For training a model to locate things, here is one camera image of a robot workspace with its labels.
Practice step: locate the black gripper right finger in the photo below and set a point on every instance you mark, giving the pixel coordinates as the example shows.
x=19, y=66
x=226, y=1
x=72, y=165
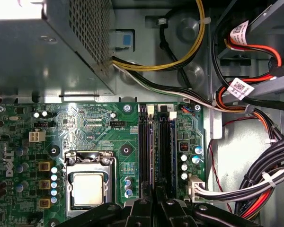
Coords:
x=170, y=212

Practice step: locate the grey metal drive cage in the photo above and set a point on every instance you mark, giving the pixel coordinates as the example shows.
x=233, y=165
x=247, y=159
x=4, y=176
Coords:
x=274, y=19

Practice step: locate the metal CPU socket cover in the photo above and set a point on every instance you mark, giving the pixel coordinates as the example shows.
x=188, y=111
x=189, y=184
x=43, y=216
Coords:
x=85, y=168

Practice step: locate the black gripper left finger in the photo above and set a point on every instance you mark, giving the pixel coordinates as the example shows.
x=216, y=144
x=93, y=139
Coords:
x=142, y=212

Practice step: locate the silver CPU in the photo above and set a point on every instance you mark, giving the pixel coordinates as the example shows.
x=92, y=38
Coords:
x=88, y=189

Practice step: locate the black PC case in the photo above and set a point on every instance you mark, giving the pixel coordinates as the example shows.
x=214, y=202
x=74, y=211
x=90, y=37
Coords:
x=236, y=151

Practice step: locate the grey power supply unit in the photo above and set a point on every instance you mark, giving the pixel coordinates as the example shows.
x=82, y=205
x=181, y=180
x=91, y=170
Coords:
x=26, y=54

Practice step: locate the white zip tie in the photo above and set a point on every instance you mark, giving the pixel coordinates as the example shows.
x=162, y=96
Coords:
x=269, y=180
x=204, y=20

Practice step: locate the white four-pin power socket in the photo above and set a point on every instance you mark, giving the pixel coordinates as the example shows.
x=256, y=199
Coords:
x=36, y=136

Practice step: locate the green motherboard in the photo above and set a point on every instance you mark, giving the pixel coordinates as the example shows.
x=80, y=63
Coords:
x=97, y=132

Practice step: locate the white barcode label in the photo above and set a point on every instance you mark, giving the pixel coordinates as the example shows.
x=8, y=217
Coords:
x=239, y=33
x=240, y=89

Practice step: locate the blue plastic clip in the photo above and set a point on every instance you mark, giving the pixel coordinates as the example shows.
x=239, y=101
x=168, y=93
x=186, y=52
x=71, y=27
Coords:
x=126, y=39

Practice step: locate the RAM slot black latches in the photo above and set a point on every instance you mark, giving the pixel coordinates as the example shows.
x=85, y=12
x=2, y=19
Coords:
x=143, y=146

